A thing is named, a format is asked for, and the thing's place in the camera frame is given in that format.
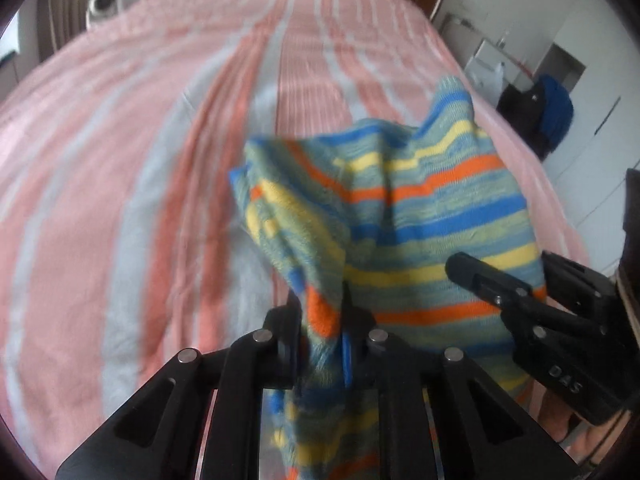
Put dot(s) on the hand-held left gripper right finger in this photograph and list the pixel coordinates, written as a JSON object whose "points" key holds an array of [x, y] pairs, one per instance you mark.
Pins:
{"points": [[360, 345]]}

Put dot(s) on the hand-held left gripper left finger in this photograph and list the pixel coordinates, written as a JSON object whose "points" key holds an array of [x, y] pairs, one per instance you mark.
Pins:
{"points": [[282, 340]]}

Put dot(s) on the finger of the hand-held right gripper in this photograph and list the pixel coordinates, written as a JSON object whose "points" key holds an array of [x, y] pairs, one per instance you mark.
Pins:
{"points": [[580, 287], [480, 277]]}

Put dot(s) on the striped knit sweater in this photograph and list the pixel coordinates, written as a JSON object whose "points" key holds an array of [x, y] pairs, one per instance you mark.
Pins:
{"points": [[425, 210]]}

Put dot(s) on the person's right hand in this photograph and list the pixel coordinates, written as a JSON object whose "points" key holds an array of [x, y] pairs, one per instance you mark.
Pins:
{"points": [[557, 417]]}

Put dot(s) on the white wardrobe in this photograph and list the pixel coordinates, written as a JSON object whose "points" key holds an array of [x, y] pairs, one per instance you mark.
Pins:
{"points": [[600, 160]]}

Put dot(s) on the blue garment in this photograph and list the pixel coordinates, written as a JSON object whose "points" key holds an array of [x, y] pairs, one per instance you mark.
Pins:
{"points": [[555, 105]]}

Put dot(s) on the white desk with drawer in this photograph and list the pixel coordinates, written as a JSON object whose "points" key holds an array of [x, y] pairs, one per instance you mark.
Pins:
{"points": [[487, 52]]}

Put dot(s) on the pink striped bed blanket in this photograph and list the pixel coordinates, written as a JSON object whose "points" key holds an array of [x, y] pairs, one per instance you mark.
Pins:
{"points": [[125, 160]]}

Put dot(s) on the small white round fan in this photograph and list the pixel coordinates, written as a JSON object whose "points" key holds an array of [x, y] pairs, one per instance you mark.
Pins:
{"points": [[102, 5]]}

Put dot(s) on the beige curtain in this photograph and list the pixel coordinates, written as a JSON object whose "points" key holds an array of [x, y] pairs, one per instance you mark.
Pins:
{"points": [[60, 10]]}

